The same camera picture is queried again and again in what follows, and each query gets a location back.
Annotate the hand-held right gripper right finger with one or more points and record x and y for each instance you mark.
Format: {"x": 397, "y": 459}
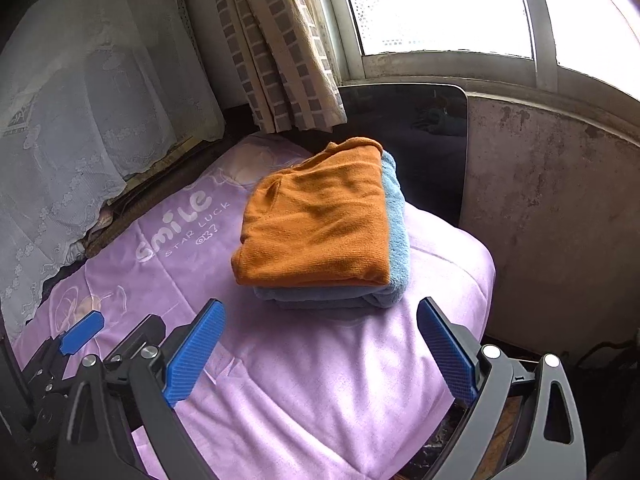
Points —
{"x": 445, "y": 355}

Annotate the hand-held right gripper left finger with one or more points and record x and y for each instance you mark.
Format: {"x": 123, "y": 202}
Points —
{"x": 195, "y": 355}

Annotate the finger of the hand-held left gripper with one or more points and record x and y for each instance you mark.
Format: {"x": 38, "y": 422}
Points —
{"x": 142, "y": 332}
{"x": 80, "y": 332}

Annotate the orange knitted cardigan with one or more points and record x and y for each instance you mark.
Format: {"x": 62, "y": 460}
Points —
{"x": 315, "y": 220}

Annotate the purple printed blanket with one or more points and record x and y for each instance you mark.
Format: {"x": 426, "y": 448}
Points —
{"x": 310, "y": 360}

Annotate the light blue towel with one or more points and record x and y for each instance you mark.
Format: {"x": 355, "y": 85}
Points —
{"x": 397, "y": 240}

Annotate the brown woven mat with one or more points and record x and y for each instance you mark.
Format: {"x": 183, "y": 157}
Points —
{"x": 130, "y": 200}

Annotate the black glossy panel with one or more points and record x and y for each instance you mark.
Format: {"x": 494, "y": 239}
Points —
{"x": 425, "y": 160}

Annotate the white lace cover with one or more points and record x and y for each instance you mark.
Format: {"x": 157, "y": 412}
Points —
{"x": 75, "y": 110}

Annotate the checked beige curtain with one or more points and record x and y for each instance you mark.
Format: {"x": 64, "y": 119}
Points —
{"x": 280, "y": 50}

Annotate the window with grey frame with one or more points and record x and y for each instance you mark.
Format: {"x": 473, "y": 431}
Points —
{"x": 440, "y": 10}

